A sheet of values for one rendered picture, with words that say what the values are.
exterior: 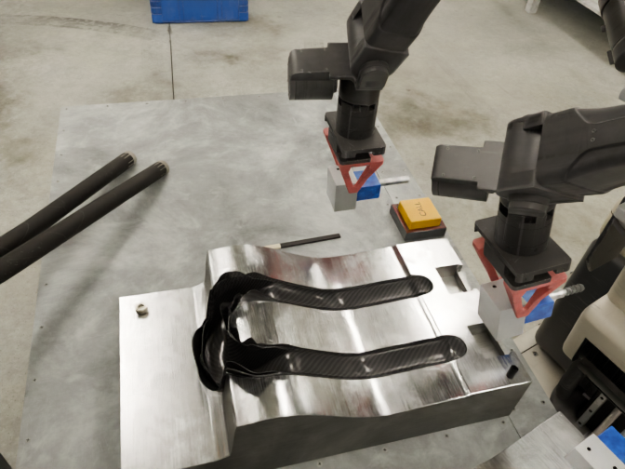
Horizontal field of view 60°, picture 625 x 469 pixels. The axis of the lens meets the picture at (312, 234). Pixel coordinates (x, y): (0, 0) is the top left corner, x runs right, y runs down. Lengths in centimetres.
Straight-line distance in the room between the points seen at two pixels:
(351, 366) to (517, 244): 25
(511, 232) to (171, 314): 46
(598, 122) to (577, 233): 204
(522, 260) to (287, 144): 67
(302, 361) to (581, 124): 40
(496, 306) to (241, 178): 59
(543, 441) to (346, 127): 48
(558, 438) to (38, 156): 231
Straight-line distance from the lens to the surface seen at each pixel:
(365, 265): 81
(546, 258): 64
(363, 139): 78
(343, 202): 85
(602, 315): 101
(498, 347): 79
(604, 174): 46
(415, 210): 99
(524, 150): 51
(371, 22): 64
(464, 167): 57
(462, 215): 235
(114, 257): 95
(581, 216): 259
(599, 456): 75
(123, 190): 99
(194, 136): 120
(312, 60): 72
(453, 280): 86
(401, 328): 75
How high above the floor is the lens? 147
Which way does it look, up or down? 44 degrees down
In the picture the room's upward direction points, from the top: 6 degrees clockwise
